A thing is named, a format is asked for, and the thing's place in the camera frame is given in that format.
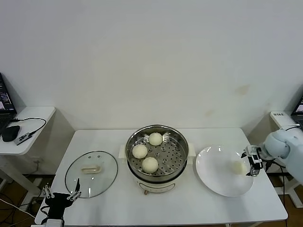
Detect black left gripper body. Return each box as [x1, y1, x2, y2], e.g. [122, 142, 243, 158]
[45, 192, 73, 218]

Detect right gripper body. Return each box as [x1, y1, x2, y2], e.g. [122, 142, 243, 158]
[245, 146, 263, 168]

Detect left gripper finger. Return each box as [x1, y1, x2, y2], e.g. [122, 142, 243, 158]
[67, 178, 82, 201]
[42, 185, 53, 199]

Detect white steamed baozi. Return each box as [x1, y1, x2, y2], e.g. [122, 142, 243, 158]
[132, 144, 148, 158]
[231, 160, 249, 175]
[141, 157, 159, 173]
[148, 132, 163, 146]

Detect round glass pot lid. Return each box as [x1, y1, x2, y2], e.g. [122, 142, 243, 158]
[64, 150, 118, 199]

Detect perforated steel steamer basket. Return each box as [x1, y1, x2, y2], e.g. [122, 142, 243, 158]
[125, 124, 189, 178]

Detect round white plate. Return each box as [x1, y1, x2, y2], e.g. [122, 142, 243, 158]
[195, 146, 255, 197]

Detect white labelled side desk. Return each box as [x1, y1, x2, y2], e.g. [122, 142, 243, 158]
[269, 111, 303, 209]

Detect small black printed device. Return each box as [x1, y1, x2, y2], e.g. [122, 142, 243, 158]
[14, 131, 33, 145]

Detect black computer mouse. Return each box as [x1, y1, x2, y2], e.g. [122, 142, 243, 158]
[1, 125, 21, 142]

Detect white rounded side desk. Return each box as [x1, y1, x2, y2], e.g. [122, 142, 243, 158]
[0, 105, 56, 197]

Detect cream electric cooking pot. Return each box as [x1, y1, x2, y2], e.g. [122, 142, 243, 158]
[117, 143, 196, 196]

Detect black open laptop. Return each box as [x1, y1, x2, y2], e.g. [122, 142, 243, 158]
[0, 72, 18, 135]

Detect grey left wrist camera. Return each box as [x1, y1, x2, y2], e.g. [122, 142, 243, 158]
[45, 218, 64, 227]

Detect black cable with adapter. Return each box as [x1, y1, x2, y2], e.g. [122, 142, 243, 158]
[265, 126, 300, 197]

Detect white floor cable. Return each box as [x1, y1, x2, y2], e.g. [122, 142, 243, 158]
[0, 198, 36, 217]

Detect black floor cables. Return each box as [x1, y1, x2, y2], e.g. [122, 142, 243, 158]
[0, 192, 31, 213]

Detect dark laptop with white cable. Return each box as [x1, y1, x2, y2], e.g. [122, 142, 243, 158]
[290, 92, 303, 132]

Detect thin black desk cable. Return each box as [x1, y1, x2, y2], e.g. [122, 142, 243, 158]
[9, 117, 47, 137]

